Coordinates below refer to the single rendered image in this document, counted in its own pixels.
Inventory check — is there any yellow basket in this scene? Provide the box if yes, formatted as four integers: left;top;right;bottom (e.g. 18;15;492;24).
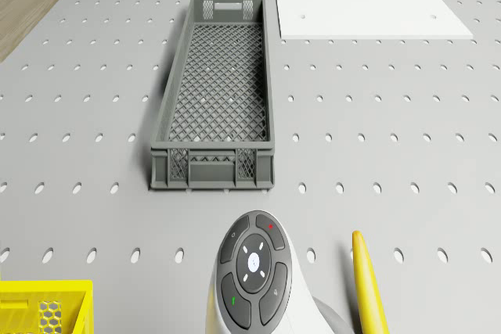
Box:
0;279;95;334

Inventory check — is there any dark grey basket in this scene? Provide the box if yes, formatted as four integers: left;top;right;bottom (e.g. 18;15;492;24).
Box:
150;0;276;192

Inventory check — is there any banana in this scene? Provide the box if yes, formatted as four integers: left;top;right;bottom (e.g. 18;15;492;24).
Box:
351;230;391;334

